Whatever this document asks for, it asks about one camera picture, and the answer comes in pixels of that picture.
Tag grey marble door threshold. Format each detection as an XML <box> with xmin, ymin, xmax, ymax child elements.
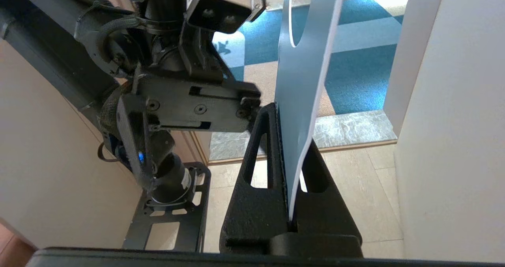
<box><xmin>208</xmin><ymin>109</ymin><xmax>397</xmax><ymax>162</ymax></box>

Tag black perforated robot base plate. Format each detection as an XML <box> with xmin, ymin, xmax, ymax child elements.
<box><xmin>122</xmin><ymin>162</ymin><xmax>212</xmax><ymax>254</ymax></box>

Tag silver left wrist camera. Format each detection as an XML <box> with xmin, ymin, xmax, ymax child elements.
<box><xmin>185</xmin><ymin>0</ymin><xmax>266</xmax><ymax>34</ymax></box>

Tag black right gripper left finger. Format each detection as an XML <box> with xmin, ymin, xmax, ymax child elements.
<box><xmin>220</xmin><ymin>103</ymin><xmax>291</xmax><ymax>254</ymax></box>

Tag blue do-not-disturb door sign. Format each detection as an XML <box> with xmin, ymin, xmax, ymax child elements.
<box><xmin>274</xmin><ymin>0</ymin><xmax>348</xmax><ymax>220</ymax></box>

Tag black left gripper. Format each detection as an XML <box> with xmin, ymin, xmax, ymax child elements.
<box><xmin>116</xmin><ymin>64</ymin><xmax>262</xmax><ymax>192</ymax></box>

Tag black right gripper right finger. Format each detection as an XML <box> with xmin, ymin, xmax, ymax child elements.
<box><xmin>293</xmin><ymin>139</ymin><xmax>363</xmax><ymax>238</ymax></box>

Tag beige wooden door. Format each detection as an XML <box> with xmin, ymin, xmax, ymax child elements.
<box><xmin>395</xmin><ymin>0</ymin><xmax>505</xmax><ymax>261</ymax></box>

